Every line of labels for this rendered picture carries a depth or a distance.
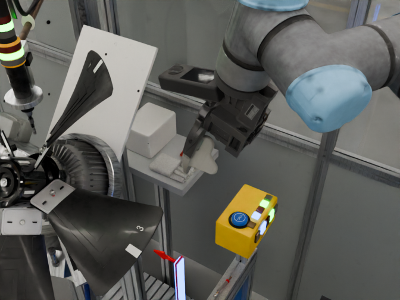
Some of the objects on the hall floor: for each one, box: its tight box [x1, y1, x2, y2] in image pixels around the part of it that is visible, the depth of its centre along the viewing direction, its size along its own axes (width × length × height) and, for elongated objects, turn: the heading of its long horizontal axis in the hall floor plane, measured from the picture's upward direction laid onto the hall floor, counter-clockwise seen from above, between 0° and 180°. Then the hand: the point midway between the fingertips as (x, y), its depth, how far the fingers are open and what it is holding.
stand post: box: [119, 145, 147, 300], centre depth 175 cm, size 4×9×115 cm, turn 58°
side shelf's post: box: [154, 184, 175, 288], centre depth 199 cm, size 4×4×83 cm
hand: (200, 150), depth 79 cm, fingers open, 8 cm apart
